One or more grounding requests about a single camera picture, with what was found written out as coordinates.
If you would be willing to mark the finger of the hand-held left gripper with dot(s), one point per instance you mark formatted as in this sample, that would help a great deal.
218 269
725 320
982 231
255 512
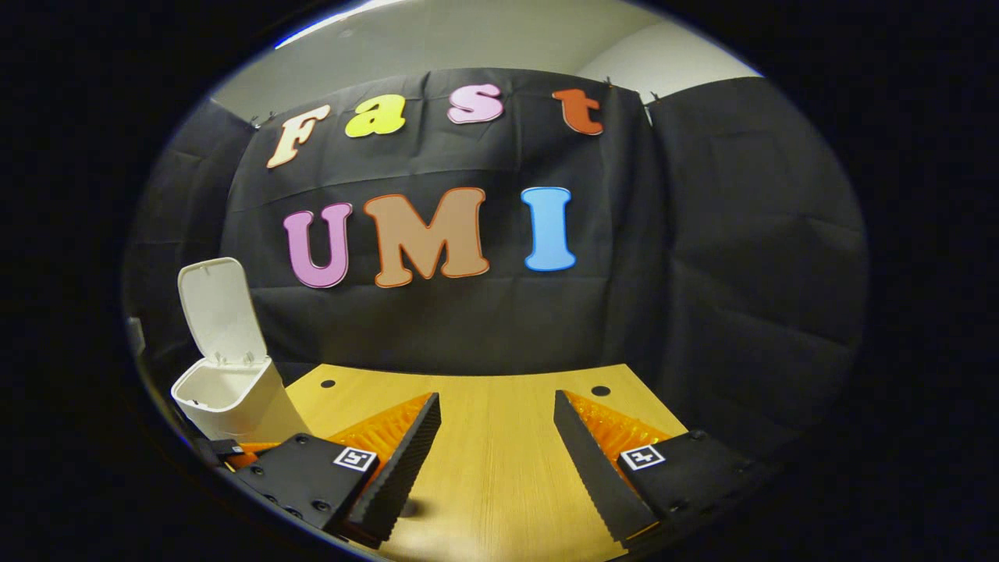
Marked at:
248 452

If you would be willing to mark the wooden desktop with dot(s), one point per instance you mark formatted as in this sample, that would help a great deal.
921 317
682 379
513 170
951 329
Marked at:
499 453

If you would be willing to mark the white desktop garbage bin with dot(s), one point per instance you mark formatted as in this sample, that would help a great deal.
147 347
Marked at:
234 414

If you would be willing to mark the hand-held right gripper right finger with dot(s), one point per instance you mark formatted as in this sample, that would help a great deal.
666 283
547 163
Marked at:
589 468

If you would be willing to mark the black backdrop cloth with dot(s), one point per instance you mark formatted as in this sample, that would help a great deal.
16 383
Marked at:
702 273

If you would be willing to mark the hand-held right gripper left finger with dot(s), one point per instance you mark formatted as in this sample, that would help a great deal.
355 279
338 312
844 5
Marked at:
406 460

